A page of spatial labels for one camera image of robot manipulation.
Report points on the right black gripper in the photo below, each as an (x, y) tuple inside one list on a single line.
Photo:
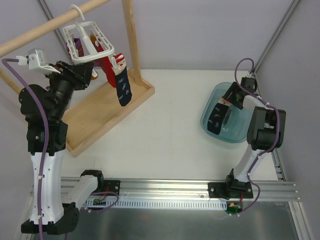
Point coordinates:
[(235, 94)]

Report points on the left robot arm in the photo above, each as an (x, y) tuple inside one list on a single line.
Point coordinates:
[(43, 109)]

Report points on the white slotted cable duct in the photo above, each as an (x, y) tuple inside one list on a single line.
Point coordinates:
[(174, 204)]

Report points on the navy santa sock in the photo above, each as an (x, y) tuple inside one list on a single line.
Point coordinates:
[(217, 116), (122, 83)]

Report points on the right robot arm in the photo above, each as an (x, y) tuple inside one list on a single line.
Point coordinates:
[(265, 133)]

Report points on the green connector board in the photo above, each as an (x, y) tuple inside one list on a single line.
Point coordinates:
[(233, 208)]

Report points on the teal plastic basin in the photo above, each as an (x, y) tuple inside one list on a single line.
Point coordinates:
[(235, 126)]

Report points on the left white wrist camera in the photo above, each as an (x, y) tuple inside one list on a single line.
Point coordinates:
[(36, 61)]

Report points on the purple striped sock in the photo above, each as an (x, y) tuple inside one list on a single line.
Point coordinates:
[(77, 45), (96, 44)]

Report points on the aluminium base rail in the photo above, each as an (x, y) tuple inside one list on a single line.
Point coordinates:
[(166, 189)]

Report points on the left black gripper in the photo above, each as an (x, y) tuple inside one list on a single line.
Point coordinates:
[(75, 74)]

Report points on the red sock front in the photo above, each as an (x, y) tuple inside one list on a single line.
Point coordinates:
[(105, 64)]

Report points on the white plastic clip hanger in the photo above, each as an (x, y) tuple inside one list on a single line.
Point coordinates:
[(85, 29)]

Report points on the wooden drying rack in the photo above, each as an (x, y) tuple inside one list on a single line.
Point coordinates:
[(98, 112)]

